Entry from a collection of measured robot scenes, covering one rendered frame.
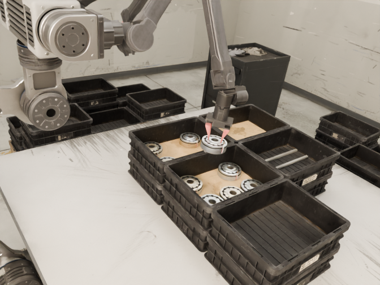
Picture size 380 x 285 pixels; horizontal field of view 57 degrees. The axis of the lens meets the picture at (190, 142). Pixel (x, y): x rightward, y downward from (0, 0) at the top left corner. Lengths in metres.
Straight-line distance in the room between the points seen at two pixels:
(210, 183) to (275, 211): 0.29
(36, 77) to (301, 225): 1.08
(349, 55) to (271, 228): 3.62
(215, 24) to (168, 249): 0.83
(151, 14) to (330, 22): 3.91
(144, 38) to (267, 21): 4.46
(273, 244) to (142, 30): 0.83
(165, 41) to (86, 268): 4.09
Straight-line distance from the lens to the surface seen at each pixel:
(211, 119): 1.32
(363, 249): 1.66
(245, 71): 2.98
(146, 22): 1.08
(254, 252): 1.11
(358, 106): 4.77
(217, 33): 1.28
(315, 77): 5.01
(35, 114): 1.30
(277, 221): 1.40
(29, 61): 1.25
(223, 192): 1.41
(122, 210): 1.52
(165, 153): 1.65
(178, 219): 1.43
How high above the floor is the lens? 1.71
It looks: 30 degrees down
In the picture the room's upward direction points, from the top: 8 degrees clockwise
